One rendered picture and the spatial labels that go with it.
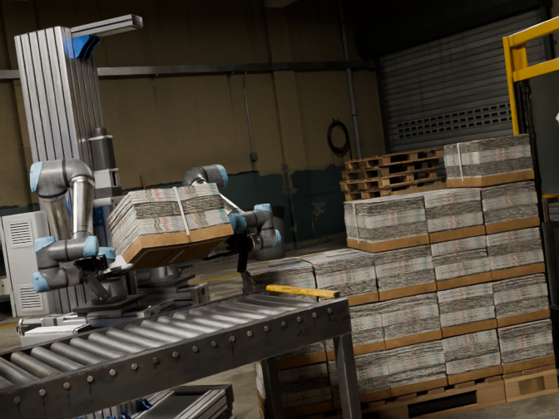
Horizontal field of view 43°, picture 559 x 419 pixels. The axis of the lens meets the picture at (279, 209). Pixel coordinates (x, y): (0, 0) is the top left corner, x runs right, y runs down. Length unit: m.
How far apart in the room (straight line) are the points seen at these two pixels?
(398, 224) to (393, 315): 0.43
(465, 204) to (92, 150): 1.76
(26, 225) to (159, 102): 7.12
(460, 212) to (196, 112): 7.50
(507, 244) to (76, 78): 2.17
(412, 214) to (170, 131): 7.30
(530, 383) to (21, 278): 2.49
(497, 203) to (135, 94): 7.35
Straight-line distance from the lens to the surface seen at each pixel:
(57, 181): 2.89
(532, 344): 3.76
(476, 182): 3.58
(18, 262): 3.46
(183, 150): 10.44
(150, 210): 2.64
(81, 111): 3.34
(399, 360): 3.45
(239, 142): 10.92
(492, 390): 3.70
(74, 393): 2.05
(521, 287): 3.68
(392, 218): 3.35
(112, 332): 2.54
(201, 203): 2.74
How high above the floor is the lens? 1.27
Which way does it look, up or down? 3 degrees down
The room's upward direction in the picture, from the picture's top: 8 degrees counter-clockwise
